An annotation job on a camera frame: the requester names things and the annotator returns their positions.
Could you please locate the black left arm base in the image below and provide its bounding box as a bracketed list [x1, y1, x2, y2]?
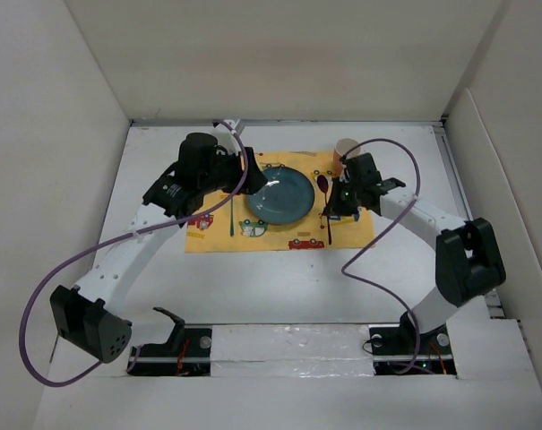
[126, 306, 213, 377]

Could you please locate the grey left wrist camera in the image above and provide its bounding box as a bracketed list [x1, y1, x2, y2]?
[212, 119, 245, 135]

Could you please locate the pink cup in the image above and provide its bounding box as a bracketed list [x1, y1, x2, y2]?
[332, 138, 361, 176]

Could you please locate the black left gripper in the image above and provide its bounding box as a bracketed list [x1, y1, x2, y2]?
[199, 145, 266, 195]

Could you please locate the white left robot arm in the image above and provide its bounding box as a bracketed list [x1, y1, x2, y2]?
[49, 133, 267, 364]

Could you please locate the purple iridescent spoon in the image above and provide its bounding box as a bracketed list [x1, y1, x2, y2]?
[316, 175, 332, 245]

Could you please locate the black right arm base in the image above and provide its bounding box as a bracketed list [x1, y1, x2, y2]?
[361, 314, 457, 376]

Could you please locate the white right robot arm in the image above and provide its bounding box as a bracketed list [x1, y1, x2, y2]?
[324, 153, 506, 353]

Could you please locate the iridescent fork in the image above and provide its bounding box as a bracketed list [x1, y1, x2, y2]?
[229, 197, 235, 237]

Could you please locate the teal round plate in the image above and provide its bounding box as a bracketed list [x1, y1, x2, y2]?
[246, 167, 315, 225]

